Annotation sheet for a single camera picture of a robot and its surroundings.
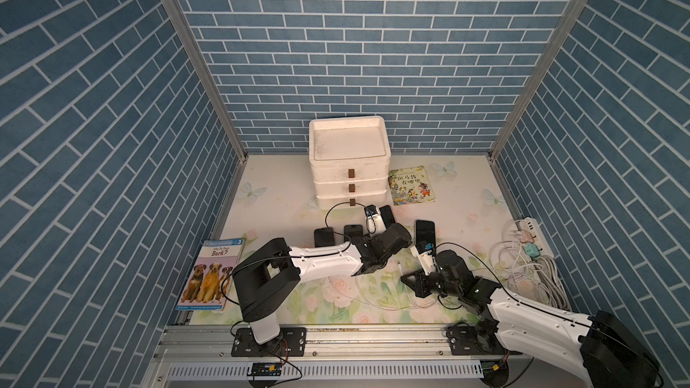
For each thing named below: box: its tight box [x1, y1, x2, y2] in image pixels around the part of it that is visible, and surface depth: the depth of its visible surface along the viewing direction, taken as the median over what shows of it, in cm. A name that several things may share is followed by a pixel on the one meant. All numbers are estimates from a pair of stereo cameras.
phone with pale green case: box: [413, 219, 436, 255], surface depth 98 cm
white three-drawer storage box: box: [309, 115, 392, 210], surface depth 93 cm
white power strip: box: [519, 216, 555, 257], surface depth 96 cm
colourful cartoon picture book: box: [388, 165, 436, 206], surface depth 111 cm
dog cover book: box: [174, 238, 246, 312], surface depth 86 cm
